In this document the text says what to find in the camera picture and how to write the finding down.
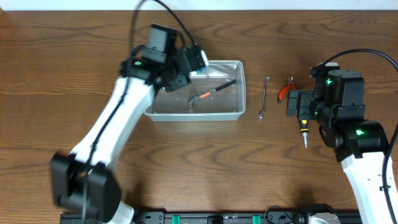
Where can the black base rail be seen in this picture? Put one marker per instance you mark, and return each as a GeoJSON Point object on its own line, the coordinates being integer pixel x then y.
{"type": "Point", "coordinates": [314, 213]}

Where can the blue white cardboard box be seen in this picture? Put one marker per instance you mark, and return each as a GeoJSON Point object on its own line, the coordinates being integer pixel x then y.
{"type": "Point", "coordinates": [196, 72]}

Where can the red handled pliers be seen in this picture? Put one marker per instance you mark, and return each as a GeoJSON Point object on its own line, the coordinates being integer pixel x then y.
{"type": "Point", "coordinates": [290, 85]}

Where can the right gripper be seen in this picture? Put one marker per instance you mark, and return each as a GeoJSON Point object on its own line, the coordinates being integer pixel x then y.
{"type": "Point", "coordinates": [305, 97]}

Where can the clear plastic container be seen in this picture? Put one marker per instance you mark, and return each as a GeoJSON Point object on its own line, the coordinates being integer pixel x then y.
{"type": "Point", "coordinates": [225, 105]}

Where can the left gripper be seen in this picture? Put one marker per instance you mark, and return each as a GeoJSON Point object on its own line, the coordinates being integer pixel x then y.
{"type": "Point", "coordinates": [178, 80]}

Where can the black yellow stubby screwdriver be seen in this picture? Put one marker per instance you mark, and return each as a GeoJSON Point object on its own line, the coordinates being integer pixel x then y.
{"type": "Point", "coordinates": [304, 131]}

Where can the silver offset wrench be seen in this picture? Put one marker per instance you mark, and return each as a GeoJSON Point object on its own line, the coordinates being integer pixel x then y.
{"type": "Point", "coordinates": [261, 114]}

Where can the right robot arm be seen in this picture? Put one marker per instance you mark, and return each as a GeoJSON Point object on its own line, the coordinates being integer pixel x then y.
{"type": "Point", "coordinates": [360, 145]}

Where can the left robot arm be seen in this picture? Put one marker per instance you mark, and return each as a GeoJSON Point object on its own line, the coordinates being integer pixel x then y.
{"type": "Point", "coordinates": [83, 181]}

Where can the small black orange hammer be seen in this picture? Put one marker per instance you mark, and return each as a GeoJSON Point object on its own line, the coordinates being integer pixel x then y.
{"type": "Point", "coordinates": [195, 98]}

